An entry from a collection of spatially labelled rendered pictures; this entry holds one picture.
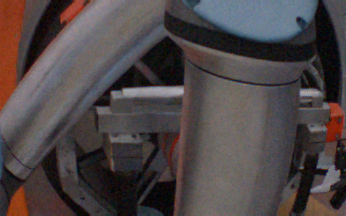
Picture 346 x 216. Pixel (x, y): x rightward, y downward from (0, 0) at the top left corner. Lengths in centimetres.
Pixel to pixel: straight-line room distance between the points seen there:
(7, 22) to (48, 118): 47
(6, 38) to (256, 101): 68
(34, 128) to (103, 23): 12
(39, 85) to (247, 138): 23
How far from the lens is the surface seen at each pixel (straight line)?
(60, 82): 72
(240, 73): 56
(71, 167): 162
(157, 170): 176
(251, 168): 58
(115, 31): 70
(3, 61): 120
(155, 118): 139
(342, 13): 191
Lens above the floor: 150
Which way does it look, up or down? 22 degrees down
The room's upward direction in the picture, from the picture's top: 4 degrees clockwise
